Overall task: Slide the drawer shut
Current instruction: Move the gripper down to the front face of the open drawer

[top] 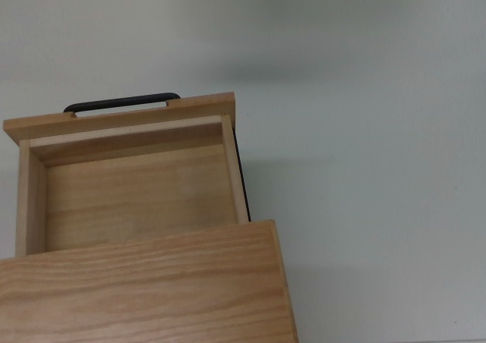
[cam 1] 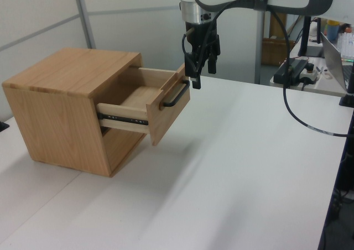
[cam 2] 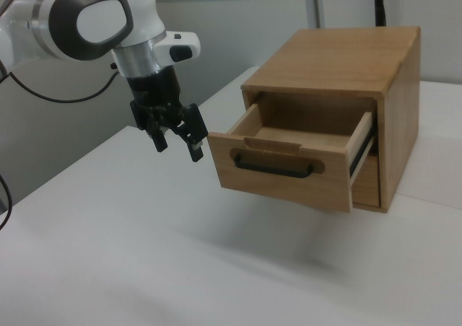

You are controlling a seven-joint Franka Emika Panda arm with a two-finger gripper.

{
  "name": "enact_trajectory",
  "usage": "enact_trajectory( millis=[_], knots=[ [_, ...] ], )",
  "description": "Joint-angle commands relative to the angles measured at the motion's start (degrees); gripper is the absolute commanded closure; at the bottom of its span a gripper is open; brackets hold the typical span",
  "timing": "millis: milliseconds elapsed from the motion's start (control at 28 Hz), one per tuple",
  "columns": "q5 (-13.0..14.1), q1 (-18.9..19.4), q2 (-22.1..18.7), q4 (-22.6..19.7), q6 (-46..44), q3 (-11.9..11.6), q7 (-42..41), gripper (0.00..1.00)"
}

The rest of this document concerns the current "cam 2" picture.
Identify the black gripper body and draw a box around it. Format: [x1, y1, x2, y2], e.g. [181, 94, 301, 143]
[125, 66, 189, 133]

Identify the wooden drawer with black handle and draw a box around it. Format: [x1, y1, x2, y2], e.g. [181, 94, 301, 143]
[208, 102, 375, 213]

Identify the wooden cabinet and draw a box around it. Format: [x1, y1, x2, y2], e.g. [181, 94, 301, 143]
[240, 25, 422, 213]

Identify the black stand pole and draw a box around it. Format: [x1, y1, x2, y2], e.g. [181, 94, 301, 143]
[372, 0, 389, 27]

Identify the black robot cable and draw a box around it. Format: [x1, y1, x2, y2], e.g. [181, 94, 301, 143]
[0, 61, 120, 103]
[0, 174, 12, 232]

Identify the grey partition post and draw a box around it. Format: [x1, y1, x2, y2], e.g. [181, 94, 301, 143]
[308, 0, 323, 30]

